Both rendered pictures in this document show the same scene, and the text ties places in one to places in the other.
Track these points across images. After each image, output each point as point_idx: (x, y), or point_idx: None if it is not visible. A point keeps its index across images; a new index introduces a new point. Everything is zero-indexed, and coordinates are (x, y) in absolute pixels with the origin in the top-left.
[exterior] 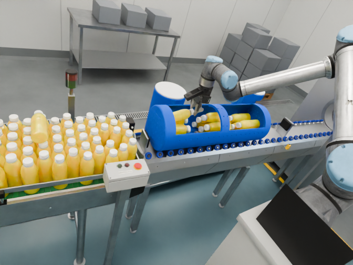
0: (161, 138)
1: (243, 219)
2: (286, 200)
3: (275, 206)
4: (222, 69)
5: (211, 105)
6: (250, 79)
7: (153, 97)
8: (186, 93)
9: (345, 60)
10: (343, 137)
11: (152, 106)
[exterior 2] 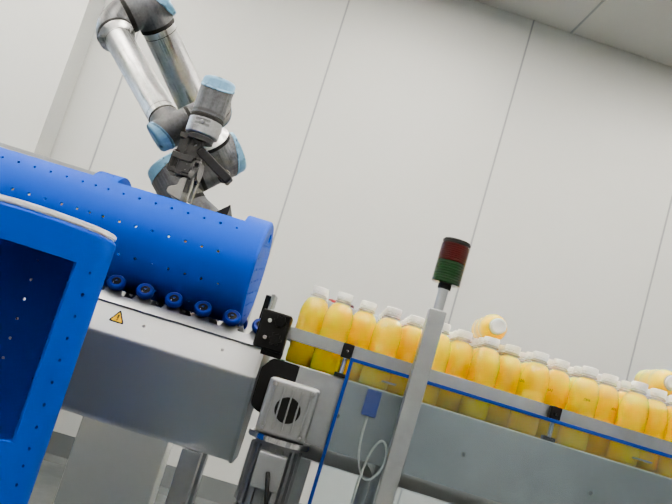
0: (261, 277)
1: None
2: None
3: None
4: None
5: (121, 180)
6: (164, 94)
7: (99, 278)
8: (226, 171)
9: (181, 41)
10: (223, 132)
11: (264, 237)
